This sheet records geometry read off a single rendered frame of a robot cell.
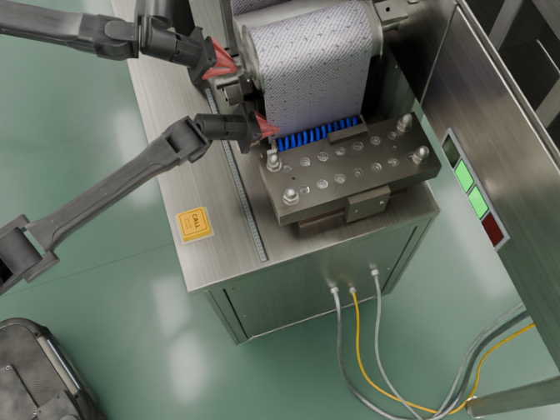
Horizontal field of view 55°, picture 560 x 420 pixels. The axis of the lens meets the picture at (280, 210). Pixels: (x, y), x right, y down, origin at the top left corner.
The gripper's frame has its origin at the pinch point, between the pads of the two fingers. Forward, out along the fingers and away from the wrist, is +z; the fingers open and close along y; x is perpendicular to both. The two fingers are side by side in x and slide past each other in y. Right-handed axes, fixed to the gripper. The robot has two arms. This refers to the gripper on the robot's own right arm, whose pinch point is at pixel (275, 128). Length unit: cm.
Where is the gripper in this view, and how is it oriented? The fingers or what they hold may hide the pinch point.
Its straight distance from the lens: 127.0
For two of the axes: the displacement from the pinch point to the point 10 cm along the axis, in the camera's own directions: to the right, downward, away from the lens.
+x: 4.5, -5.0, -7.4
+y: 3.1, 8.7, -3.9
